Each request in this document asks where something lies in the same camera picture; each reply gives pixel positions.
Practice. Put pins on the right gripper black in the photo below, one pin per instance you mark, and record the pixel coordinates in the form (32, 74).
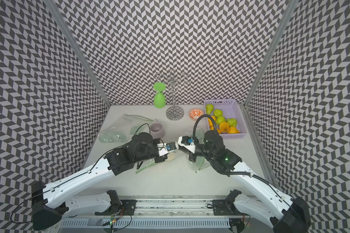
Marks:
(192, 157)

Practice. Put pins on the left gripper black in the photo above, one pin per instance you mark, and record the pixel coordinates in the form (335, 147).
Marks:
(160, 158)

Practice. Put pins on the zip bag with orange fruit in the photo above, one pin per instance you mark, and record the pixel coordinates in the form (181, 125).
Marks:
(201, 163)

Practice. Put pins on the zip bag with beige fruit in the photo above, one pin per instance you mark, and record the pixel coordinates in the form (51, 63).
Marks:
(141, 166)

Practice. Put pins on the green pear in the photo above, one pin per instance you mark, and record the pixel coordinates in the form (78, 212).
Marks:
(218, 112)
(232, 122)
(209, 109)
(220, 119)

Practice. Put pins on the zip bag with green pears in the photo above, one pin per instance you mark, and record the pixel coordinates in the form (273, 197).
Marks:
(124, 128)

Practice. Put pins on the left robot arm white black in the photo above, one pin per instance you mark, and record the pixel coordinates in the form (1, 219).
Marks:
(51, 201)

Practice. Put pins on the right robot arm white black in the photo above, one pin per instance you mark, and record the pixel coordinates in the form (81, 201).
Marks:
(279, 211)

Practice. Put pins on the lilac mug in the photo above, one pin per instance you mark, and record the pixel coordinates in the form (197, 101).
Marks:
(157, 129)

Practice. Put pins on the orange patterned small bowl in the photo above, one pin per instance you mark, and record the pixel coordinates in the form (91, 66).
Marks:
(195, 113)

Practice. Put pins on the chrome mug tree stand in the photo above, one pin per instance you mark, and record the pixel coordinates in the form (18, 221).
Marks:
(172, 80)

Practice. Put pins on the green plastic goblet upside down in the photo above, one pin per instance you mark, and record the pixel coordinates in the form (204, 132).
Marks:
(159, 99)

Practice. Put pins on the purple plastic basket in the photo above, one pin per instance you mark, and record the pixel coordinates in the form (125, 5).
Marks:
(231, 109)

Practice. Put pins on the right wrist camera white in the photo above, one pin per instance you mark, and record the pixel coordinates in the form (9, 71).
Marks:
(186, 144)

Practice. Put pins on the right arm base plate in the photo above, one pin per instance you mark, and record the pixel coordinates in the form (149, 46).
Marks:
(224, 208)

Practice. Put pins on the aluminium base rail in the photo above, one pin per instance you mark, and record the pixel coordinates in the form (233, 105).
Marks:
(150, 213)

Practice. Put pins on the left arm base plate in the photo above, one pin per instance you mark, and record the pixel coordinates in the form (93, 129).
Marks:
(124, 207)

